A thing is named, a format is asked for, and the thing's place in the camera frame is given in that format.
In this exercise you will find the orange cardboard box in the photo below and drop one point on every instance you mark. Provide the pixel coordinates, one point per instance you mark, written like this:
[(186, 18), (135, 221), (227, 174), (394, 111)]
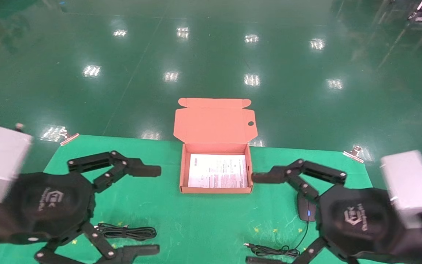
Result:
[(214, 124)]

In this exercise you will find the green table mat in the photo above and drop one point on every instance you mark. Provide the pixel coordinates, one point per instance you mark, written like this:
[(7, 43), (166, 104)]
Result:
[(196, 227)]

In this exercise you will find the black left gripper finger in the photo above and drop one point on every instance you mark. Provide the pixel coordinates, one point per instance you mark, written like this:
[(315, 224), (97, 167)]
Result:
[(134, 253), (137, 170)]

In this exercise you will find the white printed instruction sheet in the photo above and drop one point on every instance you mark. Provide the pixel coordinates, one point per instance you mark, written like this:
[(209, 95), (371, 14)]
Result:
[(216, 170)]

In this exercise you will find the metal binder clip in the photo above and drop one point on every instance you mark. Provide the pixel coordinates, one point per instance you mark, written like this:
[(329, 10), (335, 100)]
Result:
[(70, 139), (354, 155)]

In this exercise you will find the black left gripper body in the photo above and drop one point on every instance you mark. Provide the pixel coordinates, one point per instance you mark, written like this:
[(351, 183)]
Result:
[(46, 205)]

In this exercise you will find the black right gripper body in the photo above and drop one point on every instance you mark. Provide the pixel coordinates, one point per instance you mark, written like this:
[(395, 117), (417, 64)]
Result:
[(357, 220)]

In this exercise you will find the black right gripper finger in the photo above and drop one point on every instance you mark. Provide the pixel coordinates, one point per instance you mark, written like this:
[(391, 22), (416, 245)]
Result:
[(269, 175), (311, 251)]

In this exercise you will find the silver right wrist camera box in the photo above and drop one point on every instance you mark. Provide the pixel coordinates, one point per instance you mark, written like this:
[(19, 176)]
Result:
[(408, 187)]

